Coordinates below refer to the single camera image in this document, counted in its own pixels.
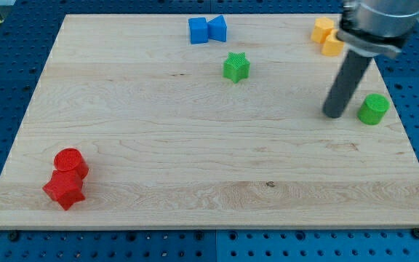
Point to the light wooden board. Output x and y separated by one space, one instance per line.
172 144

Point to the blue cube block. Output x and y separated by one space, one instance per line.
198 30

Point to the yellow hexagon block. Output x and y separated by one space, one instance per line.
322 29

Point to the yellow cylinder block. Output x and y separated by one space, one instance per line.
332 46

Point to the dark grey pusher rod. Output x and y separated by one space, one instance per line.
345 84

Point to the red cylinder block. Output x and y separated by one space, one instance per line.
70 159

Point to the blue triangle block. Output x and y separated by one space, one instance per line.
217 29

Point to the green cylinder block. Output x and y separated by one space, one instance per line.
373 109

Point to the red star block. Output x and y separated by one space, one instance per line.
65 188

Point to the green star block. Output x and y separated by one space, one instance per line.
236 67

